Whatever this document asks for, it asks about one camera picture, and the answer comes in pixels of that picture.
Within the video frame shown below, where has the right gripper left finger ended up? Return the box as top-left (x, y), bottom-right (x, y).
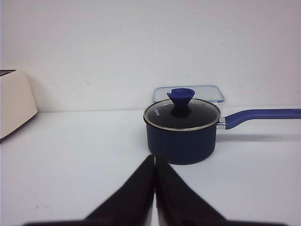
top-left (84, 154), bottom-right (156, 226)

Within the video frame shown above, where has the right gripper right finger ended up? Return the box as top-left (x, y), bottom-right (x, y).
top-left (155, 155), bottom-right (231, 226)

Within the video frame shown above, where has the dark blue saucepan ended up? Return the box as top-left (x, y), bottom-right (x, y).
top-left (146, 109), bottom-right (301, 165)

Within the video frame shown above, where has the glass pot lid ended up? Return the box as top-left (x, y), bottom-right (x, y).
top-left (143, 88), bottom-right (221, 131)

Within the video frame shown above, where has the clear plastic container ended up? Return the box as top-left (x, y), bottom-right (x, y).
top-left (152, 85), bottom-right (225, 105)

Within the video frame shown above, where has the cream white toaster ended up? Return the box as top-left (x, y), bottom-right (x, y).
top-left (0, 69), bottom-right (38, 142)

